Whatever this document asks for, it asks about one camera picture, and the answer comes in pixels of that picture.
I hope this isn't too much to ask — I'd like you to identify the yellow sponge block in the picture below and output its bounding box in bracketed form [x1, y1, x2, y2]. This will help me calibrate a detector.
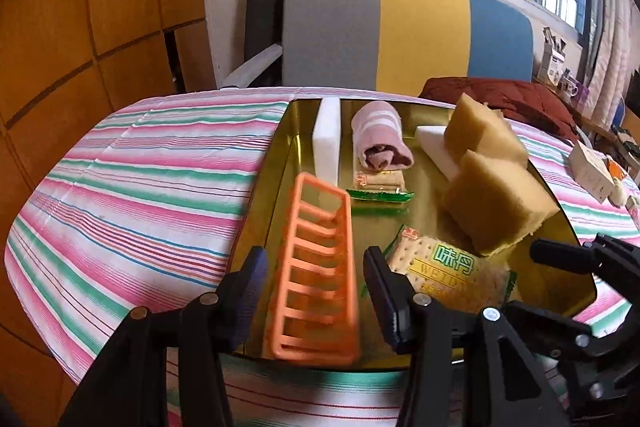
[444, 93, 529, 170]
[444, 150, 561, 256]

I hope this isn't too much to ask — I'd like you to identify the pink striped towel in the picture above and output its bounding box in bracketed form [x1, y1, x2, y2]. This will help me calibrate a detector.
[351, 101, 415, 170]

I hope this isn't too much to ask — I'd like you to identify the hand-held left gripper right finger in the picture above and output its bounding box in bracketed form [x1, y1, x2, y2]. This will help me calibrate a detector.
[362, 246, 573, 427]

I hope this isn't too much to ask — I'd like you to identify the white carton with utensils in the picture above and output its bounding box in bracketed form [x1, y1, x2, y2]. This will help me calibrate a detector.
[537, 27, 568, 85]

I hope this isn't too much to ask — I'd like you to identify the green snack wrapper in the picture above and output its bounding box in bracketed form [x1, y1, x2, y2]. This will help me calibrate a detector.
[346, 188, 416, 206]

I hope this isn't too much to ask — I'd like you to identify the gold metal tin container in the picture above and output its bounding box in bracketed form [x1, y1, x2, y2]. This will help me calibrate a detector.
[231, 97, 598, 370]

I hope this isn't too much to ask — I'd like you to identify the cream cardboard box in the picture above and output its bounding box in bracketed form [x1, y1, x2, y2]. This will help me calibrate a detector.
[567, 141, 618, 202]

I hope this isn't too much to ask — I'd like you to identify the orange plastic rack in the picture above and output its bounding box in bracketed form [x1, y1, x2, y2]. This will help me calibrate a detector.
[266, 173, 362, 365]

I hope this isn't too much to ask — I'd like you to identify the pink green striped blanket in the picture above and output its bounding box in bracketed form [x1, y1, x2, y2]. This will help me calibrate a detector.
[5, 86, 640, 427]

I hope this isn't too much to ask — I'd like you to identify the large cracker packet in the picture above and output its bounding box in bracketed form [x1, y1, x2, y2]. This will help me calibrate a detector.
[384, 225, 518, 314]

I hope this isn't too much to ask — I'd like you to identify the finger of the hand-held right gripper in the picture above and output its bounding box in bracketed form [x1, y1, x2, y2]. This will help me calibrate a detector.
[505, 301, 608, 360]
[530, 234, 640, 303]

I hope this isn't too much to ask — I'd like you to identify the grey yellow blue chair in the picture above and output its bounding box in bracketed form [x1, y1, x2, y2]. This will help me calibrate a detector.
[220, 0, 537, 100]

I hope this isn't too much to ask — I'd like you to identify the white foam block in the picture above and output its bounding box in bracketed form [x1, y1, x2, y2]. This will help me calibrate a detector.
[312, 97, 342, 185]
[414, 125, 468, 180]

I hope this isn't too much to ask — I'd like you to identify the quilted cream curtain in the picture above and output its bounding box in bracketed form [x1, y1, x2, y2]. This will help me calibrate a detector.
[582, 0, 640, 142]

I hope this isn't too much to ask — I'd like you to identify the pale yellow rolled towel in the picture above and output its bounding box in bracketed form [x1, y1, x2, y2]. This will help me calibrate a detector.
[612, 177, 635, 208]

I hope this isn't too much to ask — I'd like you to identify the dark red jacket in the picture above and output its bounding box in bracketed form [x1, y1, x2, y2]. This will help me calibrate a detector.
[417, 77, 581, 144]

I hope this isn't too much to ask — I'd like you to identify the wooden wardrobe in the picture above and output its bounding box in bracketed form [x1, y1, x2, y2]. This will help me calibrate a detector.
[0, 0, 218, 408]

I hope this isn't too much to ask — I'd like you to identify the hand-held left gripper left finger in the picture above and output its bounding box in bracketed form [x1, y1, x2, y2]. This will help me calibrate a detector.
[57, 246, 271, 427]

